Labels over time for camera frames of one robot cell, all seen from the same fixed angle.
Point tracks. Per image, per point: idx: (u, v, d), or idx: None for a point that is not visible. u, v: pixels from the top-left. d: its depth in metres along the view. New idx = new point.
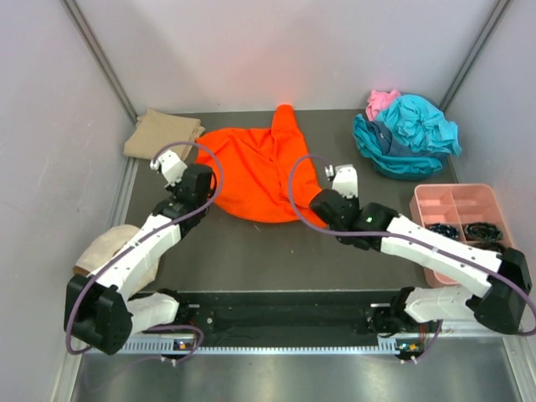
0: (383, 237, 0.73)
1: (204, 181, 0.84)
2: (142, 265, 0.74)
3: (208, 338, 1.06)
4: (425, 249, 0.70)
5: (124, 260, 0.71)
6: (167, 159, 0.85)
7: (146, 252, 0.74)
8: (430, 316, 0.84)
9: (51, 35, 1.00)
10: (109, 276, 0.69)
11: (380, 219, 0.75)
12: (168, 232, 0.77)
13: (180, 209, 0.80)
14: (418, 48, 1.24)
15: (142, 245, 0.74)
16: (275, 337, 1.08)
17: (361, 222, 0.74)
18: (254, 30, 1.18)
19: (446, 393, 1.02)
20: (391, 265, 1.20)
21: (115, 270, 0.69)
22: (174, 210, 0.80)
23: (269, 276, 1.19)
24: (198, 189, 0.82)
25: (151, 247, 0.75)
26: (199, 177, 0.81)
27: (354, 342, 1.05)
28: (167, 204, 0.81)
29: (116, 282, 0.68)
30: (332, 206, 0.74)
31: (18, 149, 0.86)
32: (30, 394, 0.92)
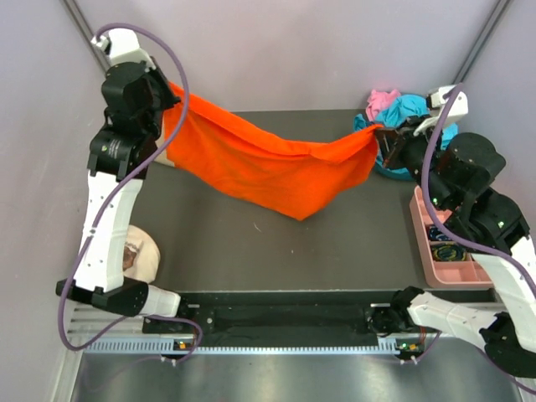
0: (498, 257, 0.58)
1: (137, 93, 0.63)
2: (115, 244, 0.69)
3: (207, 338, 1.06)
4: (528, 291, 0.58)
5: (94, 256, 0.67)
6: (121, 43, 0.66)
7: (110, 233, 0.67)
8: (431, 324, 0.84)
9: (52, 36, 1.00)
10: (89, 276, 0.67)
11: (509, 230, 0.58)
12: (120, 196, 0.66)
13: (117, 149, 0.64)
14: (419, 48, 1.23)
15: (100, 228, 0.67)
16: (275, 337, 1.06)
17: (492, 224, 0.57)
18: (255, 31, 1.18)
19: (446, 394, 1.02)
20: (390, 264, 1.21)
21: (91, 268, 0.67)
22: (111, 155, 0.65)
23: (268, 278, 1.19)
24: (131, 109, 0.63)
25: (111, 223, 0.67)
26: (126, 90, 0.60)
27: (354, 342, 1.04)
28: (100, 149, 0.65)
29: (101, 282, 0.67)
30: (486, 180, 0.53)
31: (18, 149, 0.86)
32: (32, 394, 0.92)
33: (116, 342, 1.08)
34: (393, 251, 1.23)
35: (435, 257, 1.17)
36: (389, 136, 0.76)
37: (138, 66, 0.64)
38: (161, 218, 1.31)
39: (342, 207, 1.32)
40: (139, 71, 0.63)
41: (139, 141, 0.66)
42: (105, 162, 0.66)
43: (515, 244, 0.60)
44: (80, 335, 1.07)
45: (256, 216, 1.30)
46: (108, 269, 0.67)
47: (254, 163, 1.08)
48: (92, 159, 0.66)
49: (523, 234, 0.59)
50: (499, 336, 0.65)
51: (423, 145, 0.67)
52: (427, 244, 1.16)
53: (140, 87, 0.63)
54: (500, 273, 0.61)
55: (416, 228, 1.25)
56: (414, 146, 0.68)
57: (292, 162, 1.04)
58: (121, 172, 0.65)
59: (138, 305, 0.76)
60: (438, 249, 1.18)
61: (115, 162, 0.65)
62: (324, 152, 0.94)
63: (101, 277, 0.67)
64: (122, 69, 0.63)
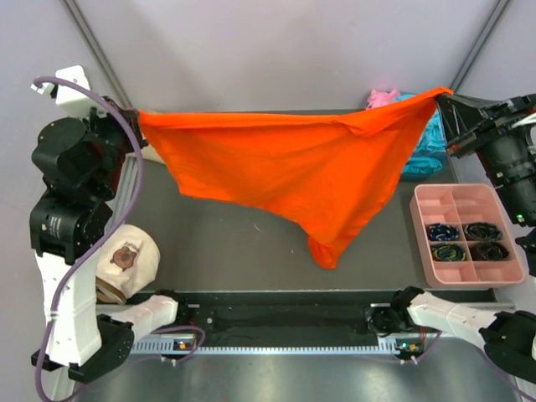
0: None
1: (79, 157, 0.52)
2: (85, 318, 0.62)
3: (208, 338, 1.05)
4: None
5: (61, 334, 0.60)
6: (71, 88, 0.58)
7: (72, 312, 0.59)
8: (433, 325, 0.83)
9: (50, 36, 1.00)
10: (62, 354, 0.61)
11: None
12: (75, 277, 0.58)
13: (58, 227, 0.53)
14: (418, 48, 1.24)
15: (61, 309, 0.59)
16: (275, 338, 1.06)
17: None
18: (254, 31, 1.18)
19: (446, 394, 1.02)
20: (391, 264, 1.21)
21: (62, 347, 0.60)
22: (54, 234, 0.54)
23: (266, 278, 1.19)
24: (73, 177, 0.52)
25: (71, 304, 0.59)
26: (61, 159, 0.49)
27: (354, 342, 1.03)
28: (39, 227, 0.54)
29: (74, 359, 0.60)
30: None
31: (17, 148, 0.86)
32: (33, 394, 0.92)
33: None
34: (393, 250, 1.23)
35: (435, 257, 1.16)
36: (461, 110, 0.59)
37: (78, 124, 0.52)
38: (161, 219, 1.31)
39: None
40: (78, 132, 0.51)
41: (87, 211, 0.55)
42: (48, 239, 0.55)
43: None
44: None
45: (257, 216, 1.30)
46: (79, 342, 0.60)
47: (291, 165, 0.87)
48: (35, 238, 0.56)
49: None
50: (498, 336, 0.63)
51: (514, 142, 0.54)
52: (427, 244, 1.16)
53: (80, 152, 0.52)
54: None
55: (416, 227, 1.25)
56: (505, 141, 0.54)
57: (332, 148, 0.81)
58: (69, 255, 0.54)
59: (124, 354, 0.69)
60: (438, 249, 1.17)
61: (60, 241, 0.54)
62: (358, 116, 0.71)
63: (74, 353, 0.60)
64: (59, 130, 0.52)
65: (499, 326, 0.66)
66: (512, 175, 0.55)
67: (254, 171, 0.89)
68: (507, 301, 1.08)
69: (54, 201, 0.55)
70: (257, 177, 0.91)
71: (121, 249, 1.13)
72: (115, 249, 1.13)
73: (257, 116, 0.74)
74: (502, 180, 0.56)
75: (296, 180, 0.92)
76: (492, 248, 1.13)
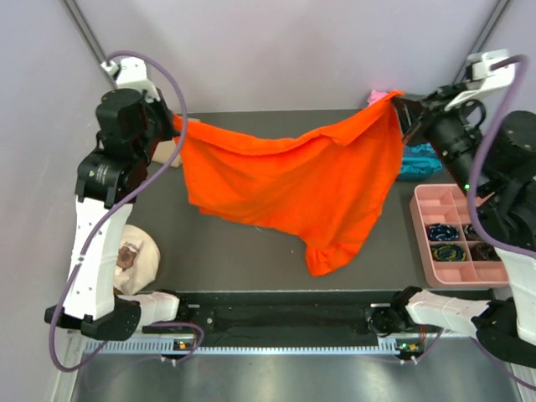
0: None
1: (132, 117, 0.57)
2: (106, 271, 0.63)
3: (207, 338, 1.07)
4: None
5: (82, 283, 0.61)
6: (132, 70, 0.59)
7: (99, 260, 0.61)
8: (430, 322, 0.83)
9: (50, 36, 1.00)
10: (78, 306, 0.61)
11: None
12: (110, 222, 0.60)
13: (105, 174, 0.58)
14: (418, 48, 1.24)
15: (89, 255, 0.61)
16: (275, 337, 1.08)
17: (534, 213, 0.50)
18: (254, 32, 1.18)
19: (446, 394, 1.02)
20: (391, 264, 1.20)
21: (79, 297, 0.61)
22: (100, 180, 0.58)
23: (265, 278, 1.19)
24: (125, 132, 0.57)
25: (99, 250, 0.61)
26: (121, 113, 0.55)
27: (354, 342, 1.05)
28: (86, 174, 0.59)
29: (90, 311, 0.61)
30: (533, 168, 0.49)
31: (17, 148, 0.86)
32: (33, 394, 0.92)
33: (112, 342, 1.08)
34: (393, 250, 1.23)
35: (435, 257, 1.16)
36: (411, 108, 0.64)
37: (134, 90, 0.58)
38: (161, 219, 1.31)
39: None
40: (135, 95, 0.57)
41: (130, 166, 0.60)
42: (92, 188, 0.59)
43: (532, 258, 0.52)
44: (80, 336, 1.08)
45: None
46: (98, 292, 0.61)
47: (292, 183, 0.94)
48: (79, 184, 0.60)
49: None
50: (489, 321, 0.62)
51: (454, 122, 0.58)
52: (427, 244, 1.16)
53: (136, 111, 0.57)
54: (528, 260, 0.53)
55: (416, 227, 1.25)
56: (445, 122, 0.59)
57: (322, 159, 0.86)
58: (110, 198, 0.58)
59: (131, 327, 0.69)
60: (438, 249, 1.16)
61: (102, 189, 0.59)
62: (338, 128, 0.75)
63: (90, 303, 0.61)
64: (116, 95, 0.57)
65: (491, 313, 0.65)
66: (454, 152, 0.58)
67: (256, 190, 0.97)
68: None
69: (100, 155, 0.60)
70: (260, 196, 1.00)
71: (121, 249, 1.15)
72: None
73: (265, 144, 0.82)
74: (448, 158, 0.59)
75: (299, 193, 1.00)
76: (492, 248, 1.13)
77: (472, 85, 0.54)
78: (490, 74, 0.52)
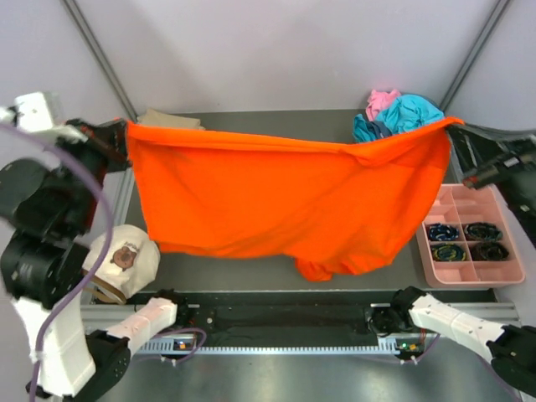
0: None
1: (43, 203, 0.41)
2: (75, 348, 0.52)
3: (208, 338, 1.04)
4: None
5: (50, 369, 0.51)
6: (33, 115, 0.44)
7: (60, 347, 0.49)
8: (434, 329, 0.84)
9: (50, 35, 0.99)
10: (53, 387, 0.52)
11: None
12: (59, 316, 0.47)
13: (28, 274, 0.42)
14: (417, 49, 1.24)
15: (47, 345, 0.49)
16: (275, 337, 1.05)
17: None
18: (254, 32, 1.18)
19: (446, 394, 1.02)
20: (391, 264, 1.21)
21: (53, 380, 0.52)
22: (25, 281, 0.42)
23: (267, 280, 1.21)
24: (38, 224, 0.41)
25: (59, 338, 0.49)
26: (22, 209, 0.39)
27: (354, 342, 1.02)
28: (8, 275, 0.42)
29: (67, 390, 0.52)
30: None
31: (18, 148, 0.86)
32: None
33: None
34: None
35: (435, 257, 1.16)
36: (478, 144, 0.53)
37: (38, 165, 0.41)
38: None
39: None
40: (38, 177, 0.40)
41: (59, 256, 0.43)
42: (22, 288, 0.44)
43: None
44: None
45: None
46: (69, 373, 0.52)
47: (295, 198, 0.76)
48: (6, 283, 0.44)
49: None
50: (507, 351, 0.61)
51: None
52: (427, 244, 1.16)
53: (45, 196, 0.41)
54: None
55: (416, 227, 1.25)
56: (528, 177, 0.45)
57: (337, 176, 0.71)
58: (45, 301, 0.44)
59: (121, 370, 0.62)
60: (438, 249, 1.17)
61: (32, 291, 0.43)
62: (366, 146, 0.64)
63: (65, 386, 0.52)
64: (15, 173, 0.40)
65: (506, 341, 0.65)
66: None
67: (247, 200, 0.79)
68: (508, 301, 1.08)
69: (23, 242, 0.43)
70: (253, 209, 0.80)
71: (121, 249, 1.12)
72: (115, 249, 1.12)
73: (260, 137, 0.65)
74: (523, 213, 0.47)
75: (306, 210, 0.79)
76: (492, 248, 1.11)
77: None
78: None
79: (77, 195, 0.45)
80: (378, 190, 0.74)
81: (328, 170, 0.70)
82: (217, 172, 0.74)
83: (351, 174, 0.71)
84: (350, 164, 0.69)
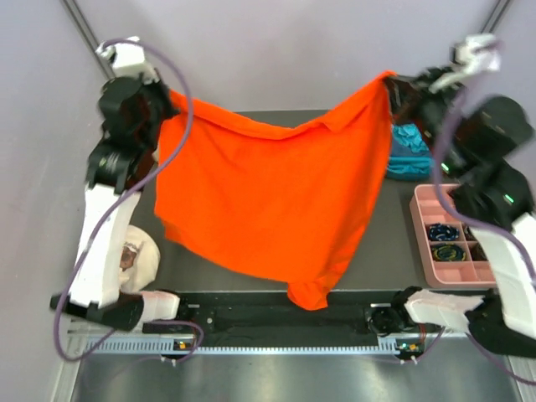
0: (513, 245, 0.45)
1: (135, 109, 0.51)
2: (113, 258, 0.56)
3: (208, 338, 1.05)
4: (528, 280, 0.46)
5: (89, 269, 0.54)
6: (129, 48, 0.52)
7: (107, 245, 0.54)
8: (428, 320, 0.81)
9: (50, 35, 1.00)
10: (82, 295, 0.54)
11: (520, 200, 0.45)
12: (119, 210, 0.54)
13: (115, 164, 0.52)
14: (417, 49, 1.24)
15: (97, 240, 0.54)
16: (275, 338, 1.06)
17: (496, 194, 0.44)
18: (254, 32, 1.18)
19: (446, 394, 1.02)
20: (391, 264, 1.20)
21: (86, 285, 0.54)
22: (110, 170, 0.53)
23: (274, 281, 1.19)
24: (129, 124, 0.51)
25: (108, 236, 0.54)
26: (122, 105, 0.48)
27: (354, 342, 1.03)
28: (98, 164, 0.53)
29: (97, 298, 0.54)
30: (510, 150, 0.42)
31: (18, 148, 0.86)
32: (33, 393, 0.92)
33: (115, 341, 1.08)
34: (393, 250, 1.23)
35: (435, 257, 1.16)
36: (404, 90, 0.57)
37: (135, 80, 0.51)
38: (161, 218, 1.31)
39: None
40: (135, 85, 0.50)
41: (137, 156, 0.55)
42: (102, 177, 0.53)
43: (517, 220, 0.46)
44: (80, 335, 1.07)
45: None
46: (105, 281, 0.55)
47: (281, 185, 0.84)
48: (89, 173, 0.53)
49: (528, 210, 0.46)
50: (481, 313, 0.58)
51: (439, 102, 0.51)
52: (427, 244, 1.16)
53: (136, 104, 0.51)
54: (492, 240, 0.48)
55: (416, 227, 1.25)
56: (433, 104, 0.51)
57: (310, 151, 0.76)
58: (119, 186, 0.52)
59: (132, 320, 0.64)
60: (438, 249, 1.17)
61: (111, 177, 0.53)
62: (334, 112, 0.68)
63: (96, 291, 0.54)
64: (116, 84, 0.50)
65: (483, 305, 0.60)
66: (434, 131, 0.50)
67: (248, 191, 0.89)
68: None
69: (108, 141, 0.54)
70: (251, 199, 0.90)
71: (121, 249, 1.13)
72: None
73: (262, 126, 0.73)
74: (430, 139, 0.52)
75: (287, 199, 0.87)
76: None
77: (458, 67, 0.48)
78: (475, 40, 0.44)
79: (157, 109, 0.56)
80: (342, 167, 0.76)
81: (306, 151, 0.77)
82: (228, 166, 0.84)
83: (322, 150, 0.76)
84: (330, 138, 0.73)
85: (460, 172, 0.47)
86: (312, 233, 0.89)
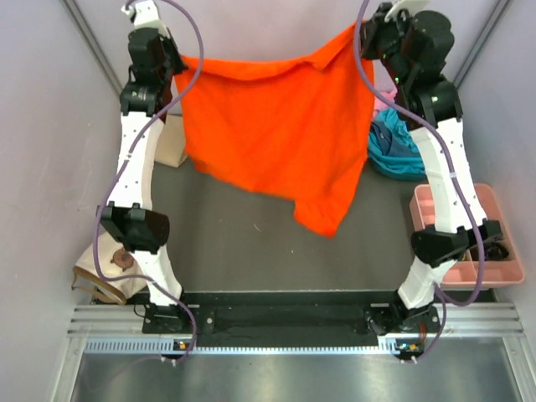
0: (439, 151, 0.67)
1: (155, 49, 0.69)
2: (147, 171, 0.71)
3: (207, 338, 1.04)
4: (448, 176, 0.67)
5: (130, 177, 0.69)
6: (146, 12, 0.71)
7: (144, 158, 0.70)
8: (423, 297, 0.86)
9: (51, 36, 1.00)
10: (124, 198, 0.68)
11: (445, 101, 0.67)
12: (151, 130, 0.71)
13: (144, 95, 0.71)
14: None
15: (135, 154, 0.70)
16: (275, 338, 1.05)
17: (427, 100, 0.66)
18: (255, 33, 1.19)
19: (446, 393, 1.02)
20: (392, 264, 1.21)
21: (129, 190, 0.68)
22: (140, 99, 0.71)
23: (281, 280, 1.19)
24: (153, 63, 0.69)
25: (143, 150, 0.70)
26: (149, 48, 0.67)
27: (354, 342, 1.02)
28: (129, 95, 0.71)
29: (137, 198, 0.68)
30: (437, 60, 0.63)
31: (18, 149, 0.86)
32: (32, 393, 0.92)
33: (115, 341, 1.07)
34: (393, 249, 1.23)
35: None
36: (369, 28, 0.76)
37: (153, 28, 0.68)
38: None
39: None
40: (154, 32, 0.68)
41: (158, 85, 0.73)
42: (133, 104, 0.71)
43: (443, 120, 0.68)
44: (80, 335, 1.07)
45: (257, 216, 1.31)
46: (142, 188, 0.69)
47: (283, 110, 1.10)
48: (122, 103, 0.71)
49: (456, 114, 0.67)
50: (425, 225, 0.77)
51: (391, 32, 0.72)
52: None
53: (155, 45, 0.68)
54: (427, 150, 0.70)
55: (416, 227, 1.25)
56: (388, 33, 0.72)
57: (303, 87, 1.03)
58: (149, 109, 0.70)
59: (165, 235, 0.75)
60: None
61: (141, 103, 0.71)
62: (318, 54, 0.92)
63: (137, 194, 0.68)
64: (138, 33, 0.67)
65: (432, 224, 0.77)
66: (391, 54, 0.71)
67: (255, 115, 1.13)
68: (507, 301, 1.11)
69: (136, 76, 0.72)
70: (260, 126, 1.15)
71: (121, 249, 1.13)
72: (116, 250, 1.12)
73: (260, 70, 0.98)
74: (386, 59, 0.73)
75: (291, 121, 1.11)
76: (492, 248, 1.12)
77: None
78: None
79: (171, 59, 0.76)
80: (328, 91, 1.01)
81: (299, 84, 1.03)
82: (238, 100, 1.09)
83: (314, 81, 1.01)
84: (317, 74, 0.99)
85: (403, 79, 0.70)
86: (314, 153, 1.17)
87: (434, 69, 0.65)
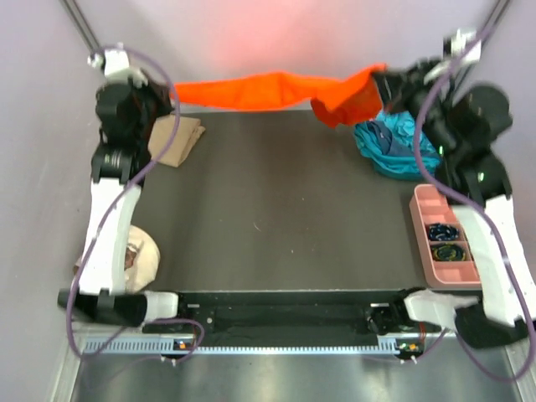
0: (487, 230, 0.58)
1: (128, 109, 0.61)
2: (119, 247, 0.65)
3: (207, 338, 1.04)
4: (500, 260, 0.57)
5: (99, 258, 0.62)
6: (114, 58, 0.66)
7: (115, 231, 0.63)
8: (424, 316, 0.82)
9: (50, 34, 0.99)
10: (92, 280, 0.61)
11: (494, 179, 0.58)
12: (125, 199, 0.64)
13: (119, 161, 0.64)
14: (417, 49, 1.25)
15: (105, 229, 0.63)
16: (275, 338, 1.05)
17: (473, 177, 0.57)
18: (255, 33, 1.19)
19: (446, 394, 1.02)
20: (391, 264, 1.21)
21: (97, 271, 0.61)
22: (114, 166, 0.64)
23: (283, 278, 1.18)
24: (126, 126, 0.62)
25: (115, 224, 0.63)
26: (119, 110, 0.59)
27: (354, 342, 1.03)
28: (101, 160, 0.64)
29: (107, 284, 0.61)
30: (491, 136, 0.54)
31: (19, 147, 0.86)
32: (31, 394, 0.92)
33: (116, 341, 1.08)
34: (392, 250, 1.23)
35: (435, 257, 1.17)
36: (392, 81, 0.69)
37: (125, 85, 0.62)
38: (160, 218, 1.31)
39: (342, 207, 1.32)
40: (126, 90, 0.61)
41: (135, 151, 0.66)
42: (106, 172, 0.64)
43: (493, 198, 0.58)
44: (80, 335, 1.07)
45: (256, 216, 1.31)
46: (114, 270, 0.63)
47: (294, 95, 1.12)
48: (94, 171, 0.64)
49: (505, 193, 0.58)
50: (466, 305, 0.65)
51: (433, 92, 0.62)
52: (427, 244, 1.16)
53: (129, 105, 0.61)
54: (471, 227, 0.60)
55: (416, 227, 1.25)
56: (425, 94, 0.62)
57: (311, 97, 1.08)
58: (124, 177, 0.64)
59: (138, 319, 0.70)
60: (438, 249, 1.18)
61: (115, 172, 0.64)
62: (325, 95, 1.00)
63: (107, 279, 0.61)
64: (110, 92, 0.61)
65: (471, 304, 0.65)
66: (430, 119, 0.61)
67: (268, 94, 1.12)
68: None
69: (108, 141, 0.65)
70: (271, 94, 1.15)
71: None
72: None
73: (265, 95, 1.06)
74: (425, 125, 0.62)
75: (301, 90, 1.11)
76: None
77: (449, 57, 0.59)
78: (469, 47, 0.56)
79: (146, 110, 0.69)
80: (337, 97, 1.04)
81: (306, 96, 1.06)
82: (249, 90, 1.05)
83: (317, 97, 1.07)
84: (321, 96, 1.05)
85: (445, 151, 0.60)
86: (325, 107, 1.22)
87: (484, 145, 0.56)
